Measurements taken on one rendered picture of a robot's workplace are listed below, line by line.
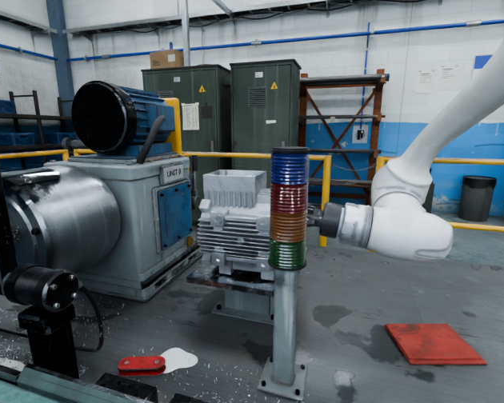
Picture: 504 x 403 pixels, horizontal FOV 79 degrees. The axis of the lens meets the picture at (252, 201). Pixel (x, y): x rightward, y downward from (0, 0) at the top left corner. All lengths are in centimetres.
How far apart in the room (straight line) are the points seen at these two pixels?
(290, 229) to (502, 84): 36
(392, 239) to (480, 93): 28
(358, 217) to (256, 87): 296
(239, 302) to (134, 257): 29
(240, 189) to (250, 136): 286
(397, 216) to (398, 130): 465
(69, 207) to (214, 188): 29
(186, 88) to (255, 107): 87
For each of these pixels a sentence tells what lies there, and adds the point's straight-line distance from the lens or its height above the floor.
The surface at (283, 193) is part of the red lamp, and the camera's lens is 45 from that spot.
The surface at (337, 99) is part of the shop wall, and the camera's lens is 526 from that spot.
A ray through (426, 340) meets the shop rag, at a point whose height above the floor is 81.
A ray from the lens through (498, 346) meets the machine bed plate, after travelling 88.
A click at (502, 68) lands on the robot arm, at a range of 56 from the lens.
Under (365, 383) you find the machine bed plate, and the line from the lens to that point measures 67.
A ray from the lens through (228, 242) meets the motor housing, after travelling 65.
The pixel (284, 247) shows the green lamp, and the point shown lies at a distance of 47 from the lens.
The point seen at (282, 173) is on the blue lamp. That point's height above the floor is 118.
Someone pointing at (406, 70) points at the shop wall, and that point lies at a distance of 535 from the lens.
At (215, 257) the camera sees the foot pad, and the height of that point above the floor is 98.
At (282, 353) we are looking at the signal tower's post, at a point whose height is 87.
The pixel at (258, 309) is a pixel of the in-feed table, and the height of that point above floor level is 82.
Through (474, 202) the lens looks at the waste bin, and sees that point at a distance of 521.
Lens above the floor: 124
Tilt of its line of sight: 13 degrees down
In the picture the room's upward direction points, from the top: straight up
